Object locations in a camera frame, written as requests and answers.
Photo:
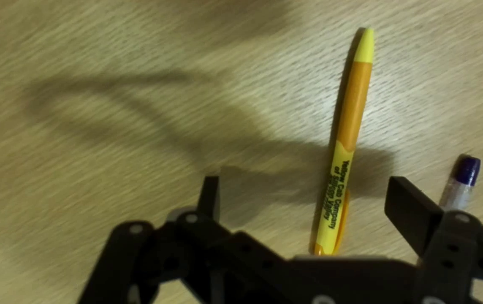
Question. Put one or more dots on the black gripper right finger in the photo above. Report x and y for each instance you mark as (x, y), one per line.
(454, 254)

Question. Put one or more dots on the dark blue capped pen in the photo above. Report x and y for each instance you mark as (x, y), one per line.
(461, 180)

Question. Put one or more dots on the yellow pen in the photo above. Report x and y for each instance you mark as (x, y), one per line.
(351, 124)

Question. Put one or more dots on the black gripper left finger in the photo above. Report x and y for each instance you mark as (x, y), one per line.
(157, 265)

